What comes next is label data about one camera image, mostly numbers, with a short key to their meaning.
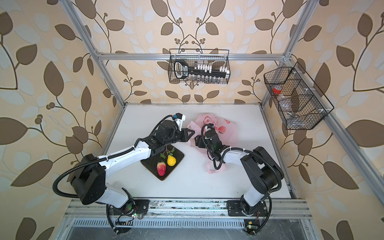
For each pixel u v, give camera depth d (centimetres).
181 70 85
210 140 70
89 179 43
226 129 96
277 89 88
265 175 45
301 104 73
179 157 90
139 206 74
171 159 86
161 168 83
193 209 75
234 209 73
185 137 71
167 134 64
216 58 91
